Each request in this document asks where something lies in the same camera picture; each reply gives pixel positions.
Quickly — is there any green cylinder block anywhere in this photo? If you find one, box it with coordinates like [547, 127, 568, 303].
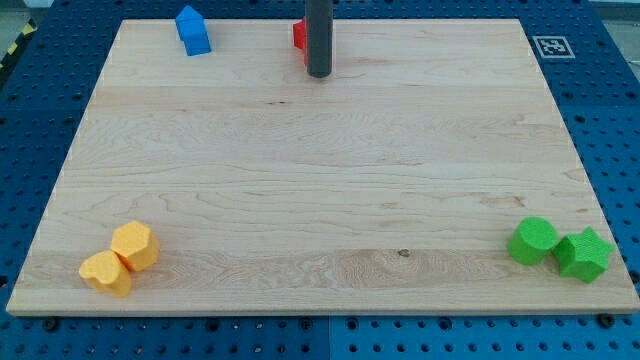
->
[507, 217, 558, 265]

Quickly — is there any yellow hexagon block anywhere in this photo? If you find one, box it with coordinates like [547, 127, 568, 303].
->
[111, 221, 160, 272]

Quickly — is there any light wooden board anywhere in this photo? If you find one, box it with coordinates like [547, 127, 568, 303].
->
[7, 19, 639, 317]

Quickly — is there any green star block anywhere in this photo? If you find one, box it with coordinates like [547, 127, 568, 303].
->
[551, 226, 614, 284]

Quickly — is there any black bolt front right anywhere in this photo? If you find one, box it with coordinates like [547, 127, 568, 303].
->
[596, 313, 616, 329]

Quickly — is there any red block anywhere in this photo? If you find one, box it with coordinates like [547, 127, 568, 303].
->
[292, 17, 308, 66]

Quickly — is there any blue house-shaped block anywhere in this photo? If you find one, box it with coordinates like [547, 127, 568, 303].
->
[175, 5, 211, 56]

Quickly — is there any white fiducial marker tag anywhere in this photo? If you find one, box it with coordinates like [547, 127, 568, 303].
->
[532, 35, 575, 59]

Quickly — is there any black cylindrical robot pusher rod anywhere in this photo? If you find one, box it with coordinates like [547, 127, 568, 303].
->
[305, 0, 333, 78]

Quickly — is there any yellow heart block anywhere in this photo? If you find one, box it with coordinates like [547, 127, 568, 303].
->
[78, 250, 132, 297]

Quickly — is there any black bolt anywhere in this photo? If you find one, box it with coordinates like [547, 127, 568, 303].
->
[596, 313, 616, 329]
[41, 317, 59, 332]

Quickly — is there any black bolt front left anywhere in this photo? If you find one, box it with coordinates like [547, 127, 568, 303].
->
[41, 317, 59, 332]

